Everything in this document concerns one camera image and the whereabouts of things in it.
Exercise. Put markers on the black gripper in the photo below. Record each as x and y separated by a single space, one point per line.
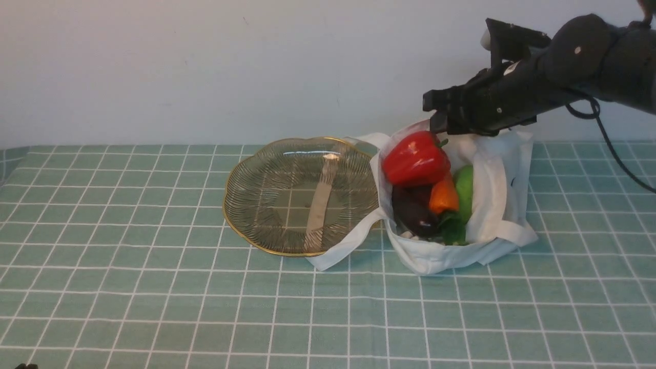
509 95

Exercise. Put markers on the red bell pepper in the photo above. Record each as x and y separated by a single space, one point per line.
417 160

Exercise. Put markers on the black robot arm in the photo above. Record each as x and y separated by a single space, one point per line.
594 60

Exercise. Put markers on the white cloth tote bag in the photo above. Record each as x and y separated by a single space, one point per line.
498 225

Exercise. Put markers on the orange carrot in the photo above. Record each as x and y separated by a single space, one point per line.
444 197

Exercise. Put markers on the dark purple eggplant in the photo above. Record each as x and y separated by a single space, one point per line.
411 208

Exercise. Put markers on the green vegetable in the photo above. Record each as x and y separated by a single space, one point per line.
453 224

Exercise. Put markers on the gold-rimmed glass plate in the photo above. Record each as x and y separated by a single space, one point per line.
300 197

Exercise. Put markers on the green checkered tablecloth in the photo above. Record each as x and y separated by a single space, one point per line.
119 257

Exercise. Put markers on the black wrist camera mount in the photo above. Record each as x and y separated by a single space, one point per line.
510 42

